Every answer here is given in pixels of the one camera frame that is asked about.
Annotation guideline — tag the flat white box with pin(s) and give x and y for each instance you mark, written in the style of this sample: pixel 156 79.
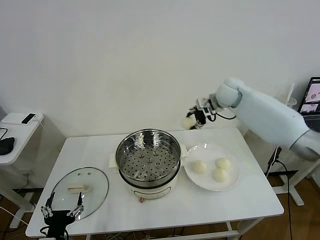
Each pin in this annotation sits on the flat white box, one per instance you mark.
pixel 12 118

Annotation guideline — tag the white round plate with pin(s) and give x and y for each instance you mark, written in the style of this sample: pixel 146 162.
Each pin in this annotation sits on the white round plate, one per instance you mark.
pixel 200 182

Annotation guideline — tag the black computer mouse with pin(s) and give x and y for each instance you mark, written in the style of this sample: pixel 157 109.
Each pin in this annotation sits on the black computer mouse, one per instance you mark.
pixel 6 147

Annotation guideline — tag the black floor bar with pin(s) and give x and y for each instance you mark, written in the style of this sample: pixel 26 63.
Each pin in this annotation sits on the black floor bar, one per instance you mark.
pixel 292 173
pixel 30 190

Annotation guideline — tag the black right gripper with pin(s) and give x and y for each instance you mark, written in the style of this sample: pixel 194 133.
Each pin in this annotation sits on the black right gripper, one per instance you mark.
pixel 201 117

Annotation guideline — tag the white side table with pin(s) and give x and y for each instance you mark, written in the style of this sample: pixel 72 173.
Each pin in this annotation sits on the white side table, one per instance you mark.
pixel 297 195
pixel 17 150

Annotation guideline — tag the grey-white right robot arm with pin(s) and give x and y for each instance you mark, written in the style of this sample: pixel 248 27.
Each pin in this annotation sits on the grey-white right robot arm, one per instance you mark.
pixel 262 112

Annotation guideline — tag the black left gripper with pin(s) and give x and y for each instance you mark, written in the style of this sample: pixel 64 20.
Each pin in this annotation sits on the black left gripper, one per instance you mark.
pixel 58 220

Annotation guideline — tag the white wall socket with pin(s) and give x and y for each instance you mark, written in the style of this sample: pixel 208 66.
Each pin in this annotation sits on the white wall socket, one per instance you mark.
pixel 27 173

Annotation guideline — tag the black smartphone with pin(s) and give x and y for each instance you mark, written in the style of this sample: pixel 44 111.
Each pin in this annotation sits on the black smartphone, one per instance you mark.
pixel 29 119

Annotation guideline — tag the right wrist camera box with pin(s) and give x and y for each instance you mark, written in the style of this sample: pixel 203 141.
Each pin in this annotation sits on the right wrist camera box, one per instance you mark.
pixel 207 108

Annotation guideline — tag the perforated steel steamer basket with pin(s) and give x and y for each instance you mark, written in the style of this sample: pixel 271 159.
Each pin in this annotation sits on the perforated steel steamer basket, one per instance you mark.
pixel 150 162

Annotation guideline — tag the white steamed baozi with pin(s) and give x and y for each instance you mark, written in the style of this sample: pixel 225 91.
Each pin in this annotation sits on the white steamed baozi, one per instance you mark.
pixel 199 167
pixel 223 163
pixel 187 123
pixel 221 175

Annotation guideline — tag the white table frame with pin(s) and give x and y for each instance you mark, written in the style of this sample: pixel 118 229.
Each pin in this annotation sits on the white table frame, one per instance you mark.
pixel 212 233

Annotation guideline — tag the white electric cooker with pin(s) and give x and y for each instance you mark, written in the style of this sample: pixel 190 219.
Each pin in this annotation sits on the white electric cooker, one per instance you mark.
pixel 150 193

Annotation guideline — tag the dark grey laptop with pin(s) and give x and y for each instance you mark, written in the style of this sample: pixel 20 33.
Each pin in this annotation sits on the dark grey laptop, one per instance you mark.
pixel 313 100

